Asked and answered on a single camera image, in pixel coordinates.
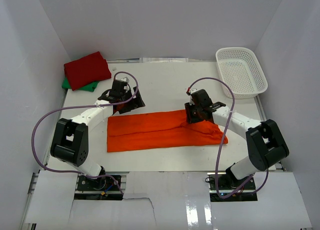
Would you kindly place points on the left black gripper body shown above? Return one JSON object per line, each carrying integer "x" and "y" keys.
{"x": 130, "y": 105}

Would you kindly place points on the orange t shirt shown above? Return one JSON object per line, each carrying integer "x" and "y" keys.
{"x": 158, "y": 130}

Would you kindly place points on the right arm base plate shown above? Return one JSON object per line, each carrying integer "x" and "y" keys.
{"x": 232, "y": 190}

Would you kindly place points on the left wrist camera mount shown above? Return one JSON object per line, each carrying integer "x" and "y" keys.
{"x": 125, "y": 79}

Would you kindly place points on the paper strip at back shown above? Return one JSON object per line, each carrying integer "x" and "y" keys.
{"x": 162, "y": 59}

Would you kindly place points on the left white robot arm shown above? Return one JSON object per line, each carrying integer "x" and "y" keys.
{"x": 71, "y": 137}

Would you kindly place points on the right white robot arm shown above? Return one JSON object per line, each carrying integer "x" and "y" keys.
{"x": 265, "y": 143}

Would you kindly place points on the red folded t shirt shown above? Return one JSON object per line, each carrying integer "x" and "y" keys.
{"x": 86, "y": 70}

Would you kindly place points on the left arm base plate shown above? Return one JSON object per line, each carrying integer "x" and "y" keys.
{"x": 105, "y": 189}

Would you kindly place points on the white perforated plastic basket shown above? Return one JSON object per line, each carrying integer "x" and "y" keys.
{"x": 240, "y": 70}

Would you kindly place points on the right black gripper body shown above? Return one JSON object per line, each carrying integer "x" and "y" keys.
{"x": 193, "y": 113}

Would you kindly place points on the green folded t shirt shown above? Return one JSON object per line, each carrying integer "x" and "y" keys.
{"x": 89, "y": 87}

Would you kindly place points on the white paper sheet front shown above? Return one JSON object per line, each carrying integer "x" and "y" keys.
{"x": 166, "y": 201}

